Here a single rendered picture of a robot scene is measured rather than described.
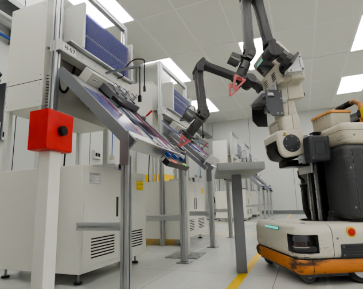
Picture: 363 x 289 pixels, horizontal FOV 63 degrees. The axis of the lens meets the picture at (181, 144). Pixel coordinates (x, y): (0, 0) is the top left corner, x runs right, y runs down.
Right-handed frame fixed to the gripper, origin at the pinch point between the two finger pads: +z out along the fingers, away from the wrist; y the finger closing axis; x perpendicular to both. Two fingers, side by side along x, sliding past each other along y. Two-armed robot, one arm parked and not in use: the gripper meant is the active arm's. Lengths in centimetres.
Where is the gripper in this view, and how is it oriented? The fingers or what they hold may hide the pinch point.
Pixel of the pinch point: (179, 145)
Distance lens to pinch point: 182.1
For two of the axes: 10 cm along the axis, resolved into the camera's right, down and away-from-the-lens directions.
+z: -6.1, 7.8, 1.1
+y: -3.7, -1.6, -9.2
